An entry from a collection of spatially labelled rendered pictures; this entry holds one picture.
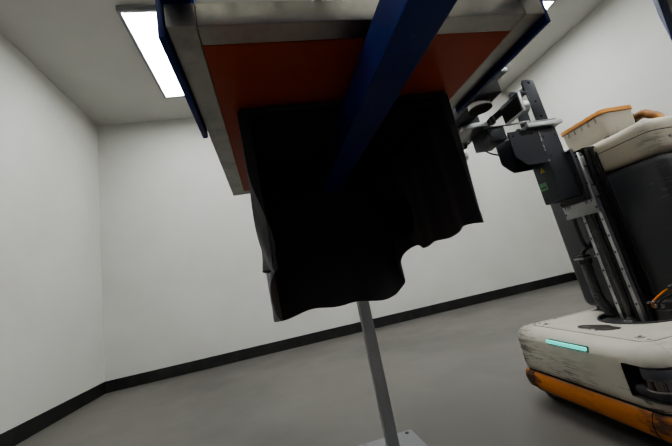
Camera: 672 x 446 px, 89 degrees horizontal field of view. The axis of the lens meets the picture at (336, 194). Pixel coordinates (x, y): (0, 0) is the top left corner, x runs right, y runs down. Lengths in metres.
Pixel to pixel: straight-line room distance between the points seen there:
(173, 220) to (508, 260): 4.32
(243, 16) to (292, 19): 0.07
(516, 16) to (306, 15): 0.35
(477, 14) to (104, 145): 4.74
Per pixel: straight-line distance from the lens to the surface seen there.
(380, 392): 1.43
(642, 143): 1.52
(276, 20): 0.54
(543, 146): 1.53
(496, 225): 5.28
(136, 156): 4.88
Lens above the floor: 0.60
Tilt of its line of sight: 14 degrees up
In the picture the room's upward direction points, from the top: 12 degrees counter-clockwise
